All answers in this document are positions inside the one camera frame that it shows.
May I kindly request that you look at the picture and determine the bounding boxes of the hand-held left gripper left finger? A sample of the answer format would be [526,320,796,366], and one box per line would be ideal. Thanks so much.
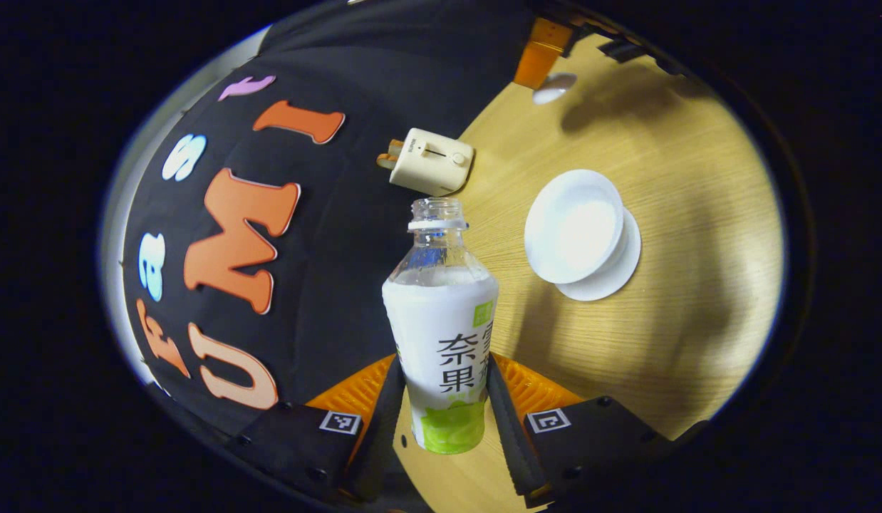
[224,353,408,503]

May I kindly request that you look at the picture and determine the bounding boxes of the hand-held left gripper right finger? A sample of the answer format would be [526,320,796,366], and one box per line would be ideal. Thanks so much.
[484,353,675,509]

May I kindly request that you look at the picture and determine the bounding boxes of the clear white-labelled water bottle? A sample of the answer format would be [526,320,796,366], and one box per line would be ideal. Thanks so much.
[382,197,500,455]

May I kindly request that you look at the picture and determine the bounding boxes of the white teacup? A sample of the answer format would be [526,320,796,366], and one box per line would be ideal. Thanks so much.
[524,169,625,285]

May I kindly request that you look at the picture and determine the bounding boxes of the cream toaster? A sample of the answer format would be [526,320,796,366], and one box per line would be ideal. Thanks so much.
[389,128,475,198]

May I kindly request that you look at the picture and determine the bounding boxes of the white saucer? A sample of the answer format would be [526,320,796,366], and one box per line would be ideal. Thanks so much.
[555,207,642,302]

